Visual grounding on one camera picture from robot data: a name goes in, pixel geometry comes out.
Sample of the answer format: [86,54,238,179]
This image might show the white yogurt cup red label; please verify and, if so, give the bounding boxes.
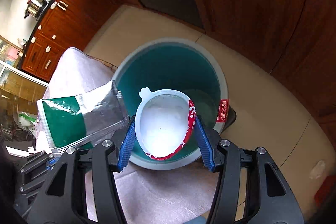
[135,88,197,161]

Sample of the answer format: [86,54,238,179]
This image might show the steel pressure cooker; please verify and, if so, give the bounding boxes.
[24,0,48,19]

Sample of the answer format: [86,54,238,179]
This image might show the green silver snack bag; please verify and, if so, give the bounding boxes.
[37,81,129,157]

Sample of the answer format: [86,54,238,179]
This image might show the brown wooden kitchen cabinets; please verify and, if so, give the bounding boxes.
[20,0,335,141]

